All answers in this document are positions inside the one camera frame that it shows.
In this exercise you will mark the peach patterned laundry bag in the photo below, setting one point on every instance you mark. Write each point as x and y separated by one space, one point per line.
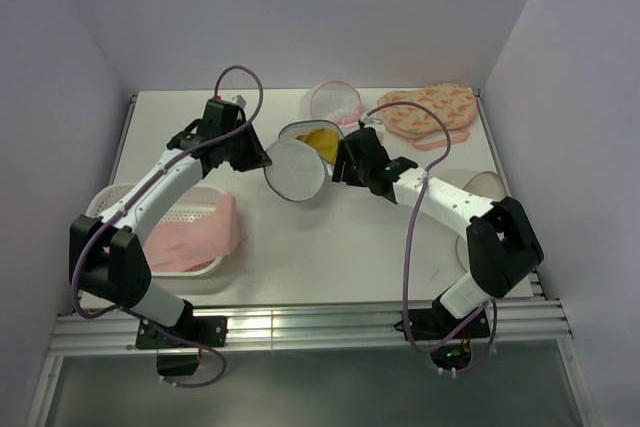
453 104

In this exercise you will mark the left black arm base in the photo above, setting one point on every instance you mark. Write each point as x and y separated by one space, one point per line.
180 350

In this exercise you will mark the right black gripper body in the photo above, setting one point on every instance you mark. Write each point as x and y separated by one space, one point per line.
355 173

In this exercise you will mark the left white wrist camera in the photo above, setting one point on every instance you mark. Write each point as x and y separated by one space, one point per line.
238 100

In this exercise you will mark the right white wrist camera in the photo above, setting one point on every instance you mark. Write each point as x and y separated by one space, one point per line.
368 121

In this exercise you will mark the pink bra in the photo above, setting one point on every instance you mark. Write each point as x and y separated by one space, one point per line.
179 247

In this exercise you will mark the clear mesh laundry bag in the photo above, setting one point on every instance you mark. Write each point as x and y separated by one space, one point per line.
485 184

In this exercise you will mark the white plastic basket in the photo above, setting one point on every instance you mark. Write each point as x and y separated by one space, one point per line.
195 204

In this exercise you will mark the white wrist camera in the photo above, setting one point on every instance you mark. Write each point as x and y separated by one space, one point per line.
368 121
238 100

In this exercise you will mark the pink trimmed mesh laundry bag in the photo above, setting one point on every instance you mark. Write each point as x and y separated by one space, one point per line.
335 101

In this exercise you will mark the grey trimmed mesh laundry bag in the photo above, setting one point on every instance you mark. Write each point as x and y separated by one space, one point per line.
297 173

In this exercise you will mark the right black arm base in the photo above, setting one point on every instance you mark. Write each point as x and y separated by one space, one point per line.
452 338

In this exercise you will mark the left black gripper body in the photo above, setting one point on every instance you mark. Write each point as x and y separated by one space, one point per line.
229 148

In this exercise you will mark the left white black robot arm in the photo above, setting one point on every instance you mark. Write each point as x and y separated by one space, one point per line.
106 257

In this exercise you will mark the yellow bra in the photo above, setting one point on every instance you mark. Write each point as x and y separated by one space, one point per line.
324 141

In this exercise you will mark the aluminium mounting rail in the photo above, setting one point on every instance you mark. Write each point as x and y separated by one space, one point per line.
301 328

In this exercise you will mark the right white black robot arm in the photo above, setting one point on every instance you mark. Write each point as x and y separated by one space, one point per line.
502 246

